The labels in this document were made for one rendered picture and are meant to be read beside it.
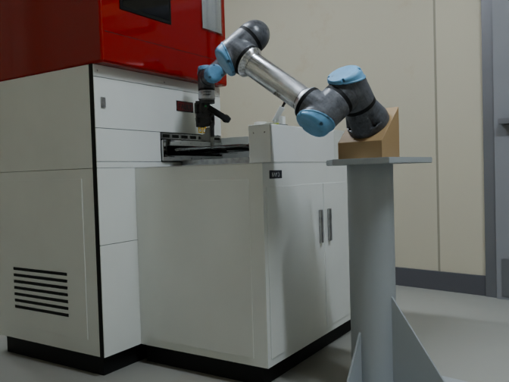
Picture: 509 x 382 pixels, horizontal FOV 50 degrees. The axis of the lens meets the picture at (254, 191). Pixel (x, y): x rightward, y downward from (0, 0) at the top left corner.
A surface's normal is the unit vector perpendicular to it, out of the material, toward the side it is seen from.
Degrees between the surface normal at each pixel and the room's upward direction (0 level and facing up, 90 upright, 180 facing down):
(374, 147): 90
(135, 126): 90
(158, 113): 90
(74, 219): 90
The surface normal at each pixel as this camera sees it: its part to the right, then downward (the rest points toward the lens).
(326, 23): -0.66, 0.04
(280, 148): 0.84, -0.01
